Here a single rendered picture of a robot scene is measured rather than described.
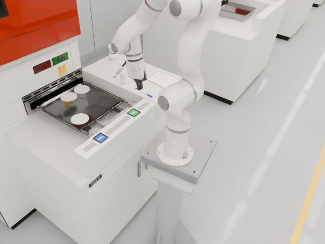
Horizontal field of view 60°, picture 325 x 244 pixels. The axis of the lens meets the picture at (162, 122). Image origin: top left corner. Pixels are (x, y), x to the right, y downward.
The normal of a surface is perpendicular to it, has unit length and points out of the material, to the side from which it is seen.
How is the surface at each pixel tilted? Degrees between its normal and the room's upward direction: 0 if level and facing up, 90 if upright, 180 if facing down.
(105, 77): 0
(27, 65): 90
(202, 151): 2
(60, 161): 0
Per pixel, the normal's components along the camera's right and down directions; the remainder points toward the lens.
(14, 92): 0.82, 0.40
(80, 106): 0.05, -0.77
